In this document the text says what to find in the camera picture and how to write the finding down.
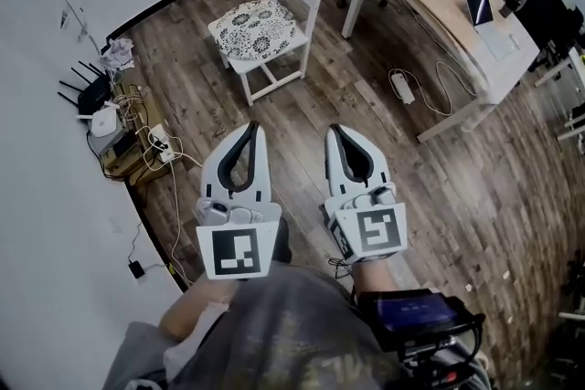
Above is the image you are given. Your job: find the floral patterned round cushion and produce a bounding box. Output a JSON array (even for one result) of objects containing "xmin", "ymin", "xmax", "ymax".
[{"xmin": 213, "ymin": 0, "xmax": 299, "ymax": 63}]

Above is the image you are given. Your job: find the grey box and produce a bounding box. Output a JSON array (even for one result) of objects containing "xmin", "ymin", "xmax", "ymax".
[{"xmin": 86, "ymin": 122, "xmax": 134, "ymax": 160}]

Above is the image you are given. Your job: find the black wrist-mounted screen device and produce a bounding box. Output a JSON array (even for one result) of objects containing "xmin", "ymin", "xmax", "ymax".
[{"xmin": 355, "ymin": 286, "xmax": 486, "ymax": 369}]

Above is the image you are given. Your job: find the white table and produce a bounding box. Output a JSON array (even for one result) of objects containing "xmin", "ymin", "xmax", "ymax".
[{"xmin": 336, "ymin": 0, "xmax": 543, "ymax": 144}]

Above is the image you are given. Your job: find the white router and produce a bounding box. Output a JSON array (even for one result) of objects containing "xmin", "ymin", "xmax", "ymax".
[{"xmin": 74, "ymin": 100, "xmax": 123, "ymax": 139}]

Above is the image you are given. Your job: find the person's grey shirt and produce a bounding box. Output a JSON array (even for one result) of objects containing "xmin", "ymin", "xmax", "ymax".
[{"xmin": 101, "ymin": 263, "xmax": 494, "ymax": 390}]

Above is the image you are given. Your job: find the black router with antennas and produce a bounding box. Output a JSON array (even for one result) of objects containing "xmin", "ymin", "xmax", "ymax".
[{"xmin": 57, "ymin": 60, "xmax": 114, "ymax": 116}]

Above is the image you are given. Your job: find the crumpled cloth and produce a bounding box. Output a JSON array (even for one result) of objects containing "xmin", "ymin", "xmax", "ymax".
[{"xmin": 100, "ymin": 37, "xmax": 136, "ymax": 72}]

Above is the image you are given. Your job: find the white cable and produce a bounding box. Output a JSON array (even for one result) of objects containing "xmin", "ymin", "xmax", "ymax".
[
  {"xmin": 166, "ymin": 157, "xmax": 189, "ymax": 285},
  {"xmin": 388, "ymin": 60, "xmax": 477, "ymax": 116}
]

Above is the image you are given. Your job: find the white desk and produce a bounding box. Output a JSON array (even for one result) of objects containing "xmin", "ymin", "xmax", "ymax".
[{"xmin": 533, "ymin": 44, "xmax": 585, "ymax": 144}]

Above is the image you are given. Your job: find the white power strip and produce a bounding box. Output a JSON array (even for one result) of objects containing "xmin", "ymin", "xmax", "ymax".
[
  {"xmin": 388, "ymin": 72, "xmax": 417, "ymax": 105},
  {"xmin": 147, "ymin": 122, "xmax": 178, "ymax": 163}
]

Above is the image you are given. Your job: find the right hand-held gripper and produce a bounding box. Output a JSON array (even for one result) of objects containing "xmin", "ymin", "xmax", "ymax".
[{"xmin": 321, "ymin": 124, "xmax": 410, "ymax": 265}]

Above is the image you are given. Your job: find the white laptop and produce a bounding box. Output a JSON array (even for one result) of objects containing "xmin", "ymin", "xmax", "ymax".
[{"xmin": 463, "ymin": 0, "xmax": 523, "ymax": 61}]

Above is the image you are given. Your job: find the wooden crate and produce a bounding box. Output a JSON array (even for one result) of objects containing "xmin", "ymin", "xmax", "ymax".
[{"xmin": 101, "ymin": 80, "xmax": 185, "ymax": 187}]

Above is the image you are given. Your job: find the person's left forearm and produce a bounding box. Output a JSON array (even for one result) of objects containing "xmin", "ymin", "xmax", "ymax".
[{"xmin": 158, "ymin": 278, "xmax": 239, "ymax": 342}]

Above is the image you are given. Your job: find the person's right forearm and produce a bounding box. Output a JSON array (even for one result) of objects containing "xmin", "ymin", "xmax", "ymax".
[{"xmin": 350, "ymin": 258, "xmax": 399, "ymax": 295}]

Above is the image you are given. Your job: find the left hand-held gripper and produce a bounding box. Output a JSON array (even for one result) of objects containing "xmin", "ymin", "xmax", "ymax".
[{"xmin": 195, "ymin": 121, "xmax": 282, "ymax": 281}]

